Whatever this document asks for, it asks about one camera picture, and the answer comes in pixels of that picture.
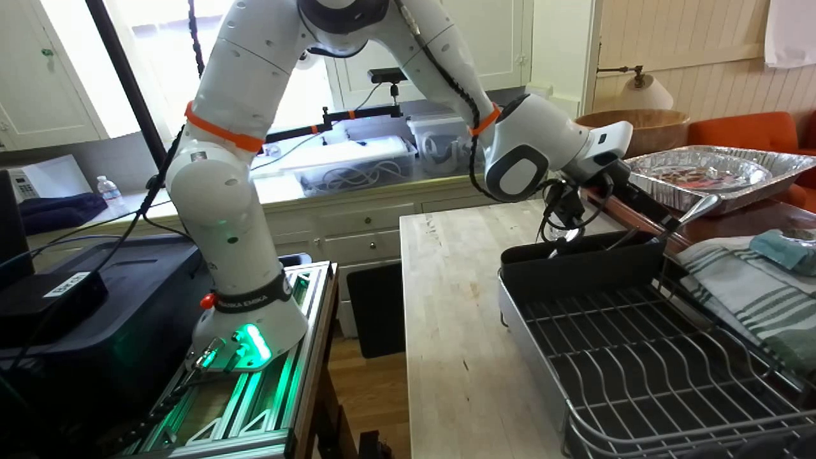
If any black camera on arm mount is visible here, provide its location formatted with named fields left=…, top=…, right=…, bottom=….
left=263, top=65, right=407, bottom=144

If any teal sponge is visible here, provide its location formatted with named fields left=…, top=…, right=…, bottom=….
left=749, top=228, right=816, bottom=276

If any black computer box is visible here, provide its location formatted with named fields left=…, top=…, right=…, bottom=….
left=0, top=237, right=210, bottom=459

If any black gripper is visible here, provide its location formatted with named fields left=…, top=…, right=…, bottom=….
left=546, top=162, right=681, bottom=234

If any small water bottle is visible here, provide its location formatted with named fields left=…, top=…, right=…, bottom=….
left=97, top=175, right=122, bottom=212

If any clear plastic storage bin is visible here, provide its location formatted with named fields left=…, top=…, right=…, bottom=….
left=407, top=115, right=468, bottom=175

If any green striped dish towel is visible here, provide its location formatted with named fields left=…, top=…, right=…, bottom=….
left=677, top=237, right=816, bottom=376

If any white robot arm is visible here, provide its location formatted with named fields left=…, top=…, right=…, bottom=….
left=166, top=0, right=635, bottom=371

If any aluminium foil tray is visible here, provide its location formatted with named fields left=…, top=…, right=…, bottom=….
left=628, top=144, right=816, bottom=213

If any brown wooden side table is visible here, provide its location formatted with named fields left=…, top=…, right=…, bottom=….
left=602, top=200, right=816, bottom=251

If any wooden bowl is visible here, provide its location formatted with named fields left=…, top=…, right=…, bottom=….
left=579, top=109, right=688, bottom=155

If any black wire drying rack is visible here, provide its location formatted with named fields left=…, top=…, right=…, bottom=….
left=495, top=272, right=816, bottom=459

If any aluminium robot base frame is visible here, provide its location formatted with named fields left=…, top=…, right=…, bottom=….
left=122, top=262, right=336, bottom=459

